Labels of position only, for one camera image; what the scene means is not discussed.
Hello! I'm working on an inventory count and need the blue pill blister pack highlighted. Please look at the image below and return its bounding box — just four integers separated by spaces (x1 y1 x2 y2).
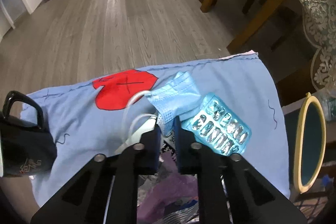
182 93 252 156

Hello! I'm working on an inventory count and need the light blue face mask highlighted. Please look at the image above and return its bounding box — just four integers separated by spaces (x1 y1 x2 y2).
121 71 203 147

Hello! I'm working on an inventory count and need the yellow rimmed trash bin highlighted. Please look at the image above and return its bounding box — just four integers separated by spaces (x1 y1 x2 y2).
293 93 326 193

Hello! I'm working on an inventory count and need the purple wrapper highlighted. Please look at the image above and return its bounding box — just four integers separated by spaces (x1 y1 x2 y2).
137 152 198 223

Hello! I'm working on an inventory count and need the light blue cartoon cloth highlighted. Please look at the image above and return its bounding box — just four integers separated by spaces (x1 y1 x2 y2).
30 51 290 206

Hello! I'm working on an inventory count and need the black ceramic mug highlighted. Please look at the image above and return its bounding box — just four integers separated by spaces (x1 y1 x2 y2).
1 90 57 177

